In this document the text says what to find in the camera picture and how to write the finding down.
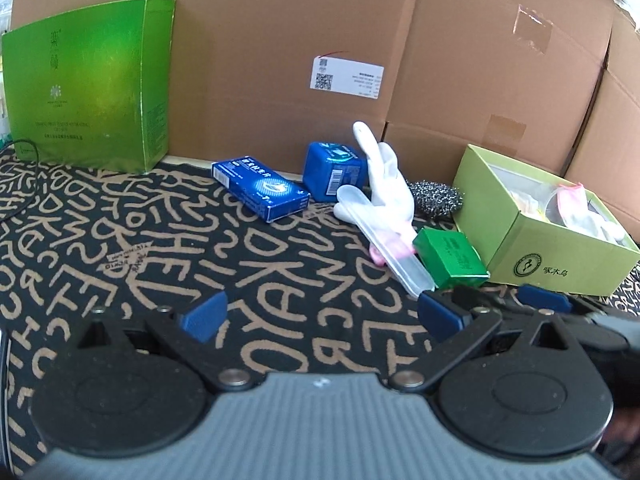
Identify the black patterned tablecloth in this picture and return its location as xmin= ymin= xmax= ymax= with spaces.
xmin=0 ymin=152 xmax=640 ymax=476

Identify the flat blue medicine box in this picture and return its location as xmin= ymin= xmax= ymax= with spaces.
xmin=211 ymin=155 xmax=311 ymax=223

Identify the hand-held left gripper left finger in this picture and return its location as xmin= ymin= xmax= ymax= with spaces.
xmin=67 ymin=291 xmax=257 ymax=394

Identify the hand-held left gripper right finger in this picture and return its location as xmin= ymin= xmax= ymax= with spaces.
xmin=389 ymin=290 xmax=582 ymax=394

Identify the white shipping label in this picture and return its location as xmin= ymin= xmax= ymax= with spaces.
xmin=310 ymin=56 xmax=385 ymax=102

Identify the large brown cardboard box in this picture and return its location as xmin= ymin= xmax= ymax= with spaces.
xmin=11 ymin=0 xmax=616 ymax=188

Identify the white glove with pink cuff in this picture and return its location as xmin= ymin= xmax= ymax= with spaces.
xmin=334 ymin=121 xmax=418 ymax=266
xmin=552 ymin=181 xmax=628 ymax=246

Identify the large bright green box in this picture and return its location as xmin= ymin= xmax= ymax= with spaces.
xmin=0 ymin=0 xmax=177 ymax=174

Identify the blue cube box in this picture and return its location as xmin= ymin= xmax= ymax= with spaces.
xmin=302 ymin=141 xmax=369 ymax=204

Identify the small plain green box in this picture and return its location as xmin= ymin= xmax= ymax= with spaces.
xmin=412 ymin=227 xmax=491 ymax=291

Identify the steel wool scourer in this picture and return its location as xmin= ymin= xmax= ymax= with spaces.
xmin=406 ymin=178 xmax=465 ymax=219

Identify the clear plastic case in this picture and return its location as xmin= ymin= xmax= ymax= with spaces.
xmin=345 ymin=187 xmax=437 ymax=297

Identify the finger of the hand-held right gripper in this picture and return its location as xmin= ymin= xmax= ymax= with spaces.
xmin=451 ymin=286 xmax=532 ymax=317
xmin=518 ymin=284 xmax=576 ymax=315

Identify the black cable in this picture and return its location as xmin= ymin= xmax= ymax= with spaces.
xmin=0 ymin=139 xmax=39 ymax=221

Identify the light green box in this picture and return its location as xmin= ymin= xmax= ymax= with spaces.
xmin=451 ymin=143 xmax=640 ymax=297

